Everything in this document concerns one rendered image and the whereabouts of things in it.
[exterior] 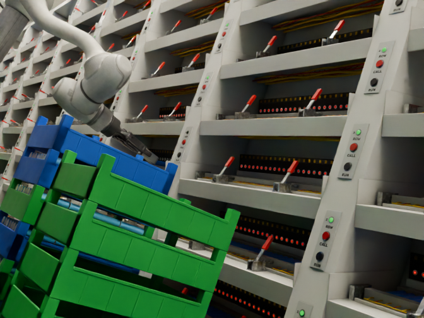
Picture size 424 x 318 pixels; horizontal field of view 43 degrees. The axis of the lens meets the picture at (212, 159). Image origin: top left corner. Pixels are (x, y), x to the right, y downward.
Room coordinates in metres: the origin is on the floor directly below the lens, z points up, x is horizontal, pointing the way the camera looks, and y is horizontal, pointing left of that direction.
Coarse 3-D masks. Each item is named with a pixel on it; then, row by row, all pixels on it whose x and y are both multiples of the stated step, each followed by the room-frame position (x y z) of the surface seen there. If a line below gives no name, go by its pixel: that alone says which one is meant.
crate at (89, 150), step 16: (48, 128) 1.19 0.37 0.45; (64, 128) 1.12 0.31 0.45; (32, 144) 1.24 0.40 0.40; (48, 144) 1.15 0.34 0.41; (64, 144) 1.13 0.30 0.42; (80, 144) 1.15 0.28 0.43; (96, 144) 1.17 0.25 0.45; (80, 160) 1.16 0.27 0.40; (96, 160) 1.17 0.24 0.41; (128, 160) 1.21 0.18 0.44; (128, 176) 1.22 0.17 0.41; (144, 176) 1.24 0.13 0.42; (160, 176) 1.26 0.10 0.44; (160, 192) 1.27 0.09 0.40
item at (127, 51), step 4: (136, 36) 2.30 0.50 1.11; (132, 40) 2.45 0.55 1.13; (136, 40) 2.30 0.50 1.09; (112, 44) 2.68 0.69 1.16; (128, 44) 2.45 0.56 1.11; (124, 48) 2.43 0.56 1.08; (128, 48) 2.37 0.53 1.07; (132, 48) 2.33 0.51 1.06; (112, 52) 2.53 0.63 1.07; (116, 52) 2.49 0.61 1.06; (120, 52) 2.45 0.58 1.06; (124, 52) 2.41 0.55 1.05; (128, 52) 2.37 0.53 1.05; (132, 52) 2.33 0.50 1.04; (128, 56) 2.37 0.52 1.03
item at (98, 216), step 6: (18, 186) 1.26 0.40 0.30; (24, 186) 1.23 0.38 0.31; (24, 192) 1.21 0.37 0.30; (30, 192) 1.17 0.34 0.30; (42, 198) 1.14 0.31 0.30; (60, 204) 1.16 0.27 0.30; (66, 204) 1.17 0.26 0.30; (72, 204) 1.18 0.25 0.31; (78, 210) 1.18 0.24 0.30; (96, 216) 1.21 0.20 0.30; (102, 216) 1.22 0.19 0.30; (108, 216) 1.23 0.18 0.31; (108, 222) 1.23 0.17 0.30; (114, 222) 1.23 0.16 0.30; (120, 222) 1.24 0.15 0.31; (126, 228) 1.25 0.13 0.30; (132, 228) 1.26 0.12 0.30; (138, 228) 1.27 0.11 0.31
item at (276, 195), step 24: (192, 168) 1.64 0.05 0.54; (216, 168) 1.69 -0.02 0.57; (240, 168) 1.68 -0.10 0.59; (264, 168) 1.58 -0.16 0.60; (288, 168) 1.49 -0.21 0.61; (312, 168) 1.41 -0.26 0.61; (192, 192) 1.56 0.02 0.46; (216, 192) 1.45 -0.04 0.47; (240, 192) 1.36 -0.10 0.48; (264, 192) 1.28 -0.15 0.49; (288, 192) 1.26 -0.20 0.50; (312, 192) 1.22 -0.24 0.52; (312, 216) 1.14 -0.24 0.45
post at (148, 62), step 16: (160, 0) 2.24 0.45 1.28; (160, 16) 2.24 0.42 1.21; (176, 16) 2.27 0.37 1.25; (192, 16) 2.31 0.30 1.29; (160, 32) 2.25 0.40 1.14; (144, 64) 2.24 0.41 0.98; (160, 64) 2.28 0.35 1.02; (176, 64) 2.32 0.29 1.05; (128, 80) 2.24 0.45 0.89; (128, 96) 2.23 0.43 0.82; (144, 96) 2.27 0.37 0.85; (160, 96) 2.31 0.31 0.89; (128, 112) 2.25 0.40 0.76; (144, 112) 2.29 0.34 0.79; (112, 144) 2.24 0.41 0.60; (144, 144) 2.31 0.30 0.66
